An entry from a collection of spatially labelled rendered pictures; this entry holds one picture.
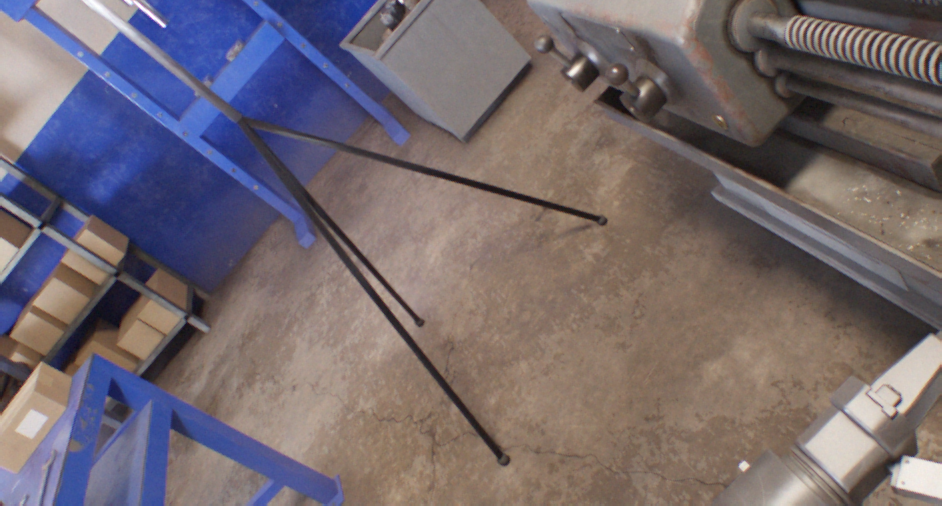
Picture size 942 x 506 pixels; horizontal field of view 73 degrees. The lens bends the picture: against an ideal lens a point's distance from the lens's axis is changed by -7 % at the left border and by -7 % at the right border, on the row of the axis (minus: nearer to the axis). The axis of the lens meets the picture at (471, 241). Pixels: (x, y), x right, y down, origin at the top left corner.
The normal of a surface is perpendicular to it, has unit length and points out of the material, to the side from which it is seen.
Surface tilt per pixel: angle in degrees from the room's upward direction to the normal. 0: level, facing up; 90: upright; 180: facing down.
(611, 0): 32
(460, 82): 90
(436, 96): 90
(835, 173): 0
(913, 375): 16
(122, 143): 90
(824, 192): 0
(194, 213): 90
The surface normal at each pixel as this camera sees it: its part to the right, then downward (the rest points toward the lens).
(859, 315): -0.66, -0.56
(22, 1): 0.32, 0.40
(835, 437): -0.55, -0.43
